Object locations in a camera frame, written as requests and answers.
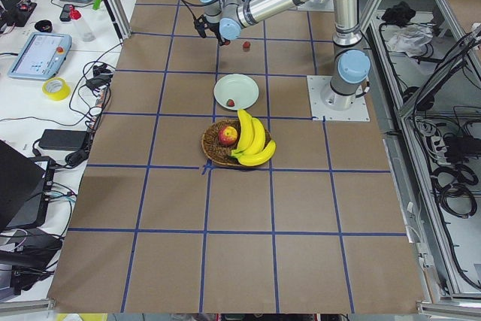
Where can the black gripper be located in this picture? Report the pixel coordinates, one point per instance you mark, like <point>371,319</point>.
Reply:
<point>216,27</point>

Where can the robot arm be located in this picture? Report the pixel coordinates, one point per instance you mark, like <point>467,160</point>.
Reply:
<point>227,18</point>

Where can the light green plate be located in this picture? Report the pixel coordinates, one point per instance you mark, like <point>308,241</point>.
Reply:
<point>243,90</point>

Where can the white bottle red cap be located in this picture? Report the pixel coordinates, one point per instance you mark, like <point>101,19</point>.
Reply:
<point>82,27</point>

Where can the red apple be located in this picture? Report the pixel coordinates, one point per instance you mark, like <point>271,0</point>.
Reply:
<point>227,136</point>

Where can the brown wicker basket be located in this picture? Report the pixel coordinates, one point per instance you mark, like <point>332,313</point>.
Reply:
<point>221,154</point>

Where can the yellow banana bunch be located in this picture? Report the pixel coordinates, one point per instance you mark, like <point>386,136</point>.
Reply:
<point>251,148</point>

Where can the yellow tape roll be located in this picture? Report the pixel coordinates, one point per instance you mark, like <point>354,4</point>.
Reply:
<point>56,89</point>

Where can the black power adapter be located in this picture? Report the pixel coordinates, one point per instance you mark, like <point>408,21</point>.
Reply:
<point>58,139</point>

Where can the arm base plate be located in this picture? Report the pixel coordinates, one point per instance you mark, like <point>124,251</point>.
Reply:
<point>327,105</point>

